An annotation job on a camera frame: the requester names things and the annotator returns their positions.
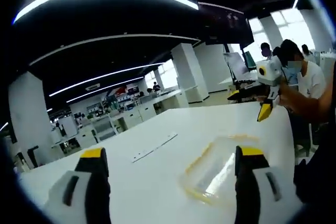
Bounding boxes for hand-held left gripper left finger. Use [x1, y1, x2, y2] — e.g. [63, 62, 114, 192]
[43, 147, 111, 224]

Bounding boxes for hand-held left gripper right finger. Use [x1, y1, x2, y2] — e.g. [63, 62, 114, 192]
[234, 145, 303, 224]

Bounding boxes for clear storage box yellow latches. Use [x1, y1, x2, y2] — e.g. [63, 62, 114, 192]
[179, 133, 263, 209]

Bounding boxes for person's right hand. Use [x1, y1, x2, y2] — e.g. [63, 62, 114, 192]
[277, 82, 302, 113]

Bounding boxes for bright window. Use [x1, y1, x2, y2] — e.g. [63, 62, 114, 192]
[270, 7, 316, 51]
[144, 60, 179, 91]

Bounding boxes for dark hanging screen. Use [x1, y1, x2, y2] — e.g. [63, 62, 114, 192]
[197, 1, 255, 48]

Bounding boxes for grey mesh office chair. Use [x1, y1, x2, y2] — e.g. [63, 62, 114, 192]
[91, 117, 118, 143]

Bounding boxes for operator in black shirt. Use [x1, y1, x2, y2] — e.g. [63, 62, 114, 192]
[293, 113, 336, 209]

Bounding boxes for white square pillar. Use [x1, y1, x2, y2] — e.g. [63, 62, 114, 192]
[7, 71, 55, 168]
[170, 42, 210, 104]

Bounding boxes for white ruler strip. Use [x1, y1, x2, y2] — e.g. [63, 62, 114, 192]
[131, 132, 179, 163]

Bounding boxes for row of white desks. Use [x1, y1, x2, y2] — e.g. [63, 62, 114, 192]
[51, 89, 191, 156]

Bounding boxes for thin ceiling light strip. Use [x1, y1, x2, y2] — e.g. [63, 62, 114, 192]
[65, 76, 145, 103]
[48, 62, 165, 97]

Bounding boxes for curved white ceiling trim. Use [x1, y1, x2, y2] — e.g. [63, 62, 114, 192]
[28, 34, 202, 67]

